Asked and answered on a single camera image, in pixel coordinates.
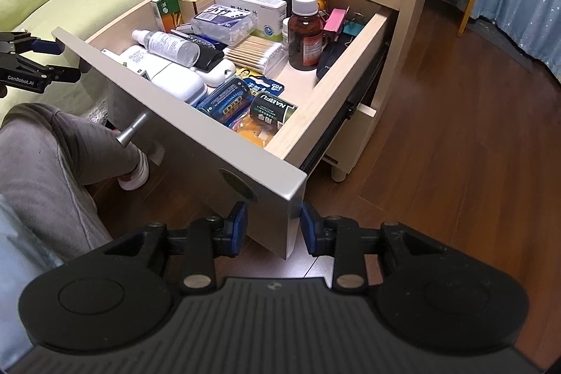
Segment white plastic case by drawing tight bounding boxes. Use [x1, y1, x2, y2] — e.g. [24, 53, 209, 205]
[151, 59, 237, 106]

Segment pink binder clip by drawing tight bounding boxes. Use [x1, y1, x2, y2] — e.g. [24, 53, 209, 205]
[323, 8, 348, 41]

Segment orange round container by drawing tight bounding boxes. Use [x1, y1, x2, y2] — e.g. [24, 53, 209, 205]
[318, 0, 329, 12]

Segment drawer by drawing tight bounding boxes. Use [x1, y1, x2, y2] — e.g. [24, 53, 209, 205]
[51, 0, 394, 261]
[323, 103, 378, 182]

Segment white shoe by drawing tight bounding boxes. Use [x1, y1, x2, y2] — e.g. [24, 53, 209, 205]
[118, 149, 150, 192]

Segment brown medicine bottle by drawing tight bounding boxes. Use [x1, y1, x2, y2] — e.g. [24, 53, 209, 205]
[288, 0, 323, 71]

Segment white tube bottle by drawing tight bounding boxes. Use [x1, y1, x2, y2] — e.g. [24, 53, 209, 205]
[101, 46, 171, 81]

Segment green orange long box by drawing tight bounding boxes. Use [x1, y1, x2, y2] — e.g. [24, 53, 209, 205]
[149, 0, 223, 33]

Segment clear pack cotton swabs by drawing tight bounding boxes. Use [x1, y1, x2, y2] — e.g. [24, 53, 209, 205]
[223, 35, 288, 78]

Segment black case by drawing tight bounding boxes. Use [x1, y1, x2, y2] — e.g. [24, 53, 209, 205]
[171, 29, 224, 72]

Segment cotton swab box blue label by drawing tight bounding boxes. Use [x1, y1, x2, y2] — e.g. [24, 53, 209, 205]
[190, 4, 258, 47]

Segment black glossy device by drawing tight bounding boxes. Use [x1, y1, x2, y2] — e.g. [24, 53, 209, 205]
[316, 32, 354, 81]

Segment clear spray bottle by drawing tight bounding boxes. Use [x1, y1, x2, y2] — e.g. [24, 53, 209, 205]
[131, 29, 201, 67]

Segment blue large battery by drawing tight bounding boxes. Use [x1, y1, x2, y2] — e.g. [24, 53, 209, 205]
[197, 77, 253, 125]

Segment teal binder clip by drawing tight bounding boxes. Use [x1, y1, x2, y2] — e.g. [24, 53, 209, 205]
[343, 12, 367, 37]

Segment black green battery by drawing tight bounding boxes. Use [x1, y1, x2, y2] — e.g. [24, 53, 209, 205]
[249, 92, 298, 130]

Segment white medicine box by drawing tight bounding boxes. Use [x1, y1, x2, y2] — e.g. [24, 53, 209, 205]
[215, 0, 287, 42]

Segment person leg grey trousers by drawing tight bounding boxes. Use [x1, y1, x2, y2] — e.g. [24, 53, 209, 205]
[1, 103, 139, 261]

